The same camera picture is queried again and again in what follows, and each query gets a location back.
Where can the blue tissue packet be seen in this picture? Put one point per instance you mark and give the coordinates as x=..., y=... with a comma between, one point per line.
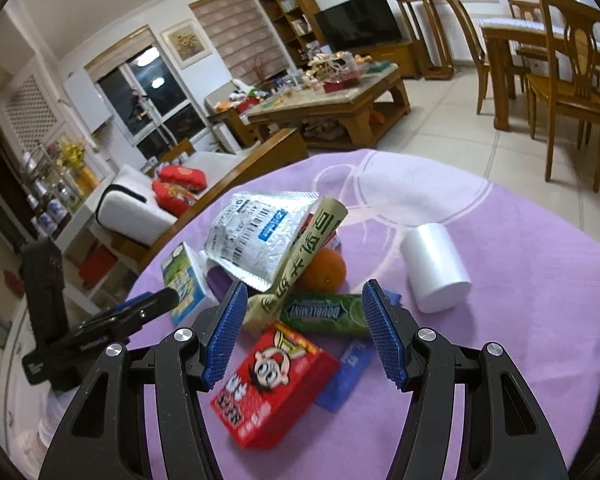
x=393, y=297

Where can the wooden sofa with cushions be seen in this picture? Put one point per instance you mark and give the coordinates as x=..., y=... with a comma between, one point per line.
x=144, y=212

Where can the black television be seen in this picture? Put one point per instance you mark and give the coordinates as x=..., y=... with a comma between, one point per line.
x=358, y=24

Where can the green gum pack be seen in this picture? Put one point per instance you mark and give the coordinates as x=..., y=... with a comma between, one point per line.
x=326, y=314

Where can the wooden armchair with toys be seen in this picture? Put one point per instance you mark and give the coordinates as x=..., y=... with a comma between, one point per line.
x=227, y=109

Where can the blue white milk carton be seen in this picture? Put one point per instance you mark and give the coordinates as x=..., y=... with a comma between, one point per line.
x=184, y=271

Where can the purple spray bottle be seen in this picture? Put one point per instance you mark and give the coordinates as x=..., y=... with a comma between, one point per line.
x=219, y=282

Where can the white plastic cup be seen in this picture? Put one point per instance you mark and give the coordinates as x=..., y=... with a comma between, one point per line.
x=437, y=275

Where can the wooden coffee table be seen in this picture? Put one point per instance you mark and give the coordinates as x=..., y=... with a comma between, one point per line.
x=365, y=112

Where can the cream green text wrapper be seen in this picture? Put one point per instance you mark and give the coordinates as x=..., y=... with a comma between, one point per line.
x=264, y=309

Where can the red cartoon milk box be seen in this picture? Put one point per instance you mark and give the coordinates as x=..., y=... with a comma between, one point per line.
x=279, y=378

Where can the silver foil mailer pouch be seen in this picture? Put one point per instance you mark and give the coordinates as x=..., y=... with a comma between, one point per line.
x=253, y=233

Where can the white shelf unit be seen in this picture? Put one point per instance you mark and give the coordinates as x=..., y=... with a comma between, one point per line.
x=51, y=180

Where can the wooden dining table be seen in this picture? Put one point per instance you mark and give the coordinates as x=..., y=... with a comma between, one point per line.
x=510, y=45

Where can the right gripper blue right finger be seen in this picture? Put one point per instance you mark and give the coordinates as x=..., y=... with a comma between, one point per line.
x=505, y=432

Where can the small blue wrapper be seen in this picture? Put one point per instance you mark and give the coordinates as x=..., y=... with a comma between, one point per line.
x=354, y=361

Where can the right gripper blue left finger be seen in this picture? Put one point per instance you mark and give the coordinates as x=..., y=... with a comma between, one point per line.
x=103, y=433

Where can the wooden tv cabinet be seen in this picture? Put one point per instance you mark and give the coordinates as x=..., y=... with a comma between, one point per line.
x=402, y=53

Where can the framed sunflower picture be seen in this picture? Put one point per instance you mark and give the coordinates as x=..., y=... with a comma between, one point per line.
x=187, y=43

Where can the red pillow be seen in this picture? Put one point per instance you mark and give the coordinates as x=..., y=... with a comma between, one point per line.
x=194, y=180
x=173, y=198

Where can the wooden bookshelf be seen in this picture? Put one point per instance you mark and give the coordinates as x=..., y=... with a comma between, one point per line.
x=296, y=25

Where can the purple round tablecloth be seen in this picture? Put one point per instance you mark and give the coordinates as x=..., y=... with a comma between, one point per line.
x=472, y=261

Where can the red pillow lower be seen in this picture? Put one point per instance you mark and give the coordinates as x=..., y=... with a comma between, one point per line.
x=173, y=198

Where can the red pillow upper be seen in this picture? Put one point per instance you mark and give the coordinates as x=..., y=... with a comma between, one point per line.
x=194, y=180

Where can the near wooden dining chair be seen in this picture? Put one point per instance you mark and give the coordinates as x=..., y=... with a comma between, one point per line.
x=572, y=86

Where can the orange fruit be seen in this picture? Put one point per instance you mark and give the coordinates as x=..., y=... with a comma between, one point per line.
x=326, y=273

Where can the wooden plant stand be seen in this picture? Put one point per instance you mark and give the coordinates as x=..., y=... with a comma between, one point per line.
x=432, y=50

